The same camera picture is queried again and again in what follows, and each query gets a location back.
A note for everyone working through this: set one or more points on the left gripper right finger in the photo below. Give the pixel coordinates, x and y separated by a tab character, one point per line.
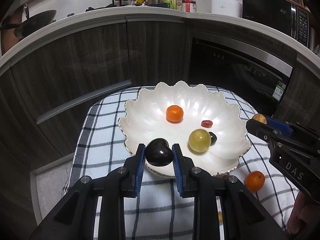
195	182

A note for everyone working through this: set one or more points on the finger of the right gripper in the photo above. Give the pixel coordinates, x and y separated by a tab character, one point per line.
282	127
260	130

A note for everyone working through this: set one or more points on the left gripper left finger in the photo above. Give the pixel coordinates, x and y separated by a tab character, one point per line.
123	182

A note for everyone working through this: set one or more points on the large orange mandarin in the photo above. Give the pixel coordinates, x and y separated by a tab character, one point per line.
255	181

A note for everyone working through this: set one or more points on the small orange mandarin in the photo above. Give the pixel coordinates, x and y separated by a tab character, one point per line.
174	114

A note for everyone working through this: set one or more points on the person's right hand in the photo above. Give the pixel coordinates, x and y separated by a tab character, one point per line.
302	212

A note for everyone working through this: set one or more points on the large green grape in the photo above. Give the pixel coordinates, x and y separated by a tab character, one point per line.
199	140

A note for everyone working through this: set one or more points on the blue checked white cloth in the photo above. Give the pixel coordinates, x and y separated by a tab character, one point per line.
159	212

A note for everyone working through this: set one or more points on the small dark grape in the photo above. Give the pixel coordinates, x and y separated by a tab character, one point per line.
213	138

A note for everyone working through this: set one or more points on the built-in black oven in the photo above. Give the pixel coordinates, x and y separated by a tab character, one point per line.
251	73

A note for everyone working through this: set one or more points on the white scalloped bowl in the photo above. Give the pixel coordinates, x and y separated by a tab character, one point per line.
145	120

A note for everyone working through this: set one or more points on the black microwave oven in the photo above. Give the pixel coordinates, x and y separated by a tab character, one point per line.
281	15

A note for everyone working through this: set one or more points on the white rice cooker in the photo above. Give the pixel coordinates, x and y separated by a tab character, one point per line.
227	8

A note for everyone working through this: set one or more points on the green plastic cup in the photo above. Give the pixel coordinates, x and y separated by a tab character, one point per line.
170	4

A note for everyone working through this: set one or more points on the black stove grate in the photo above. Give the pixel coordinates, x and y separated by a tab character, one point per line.
92	8

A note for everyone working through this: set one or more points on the black wok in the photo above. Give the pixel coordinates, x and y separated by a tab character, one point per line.
31	25

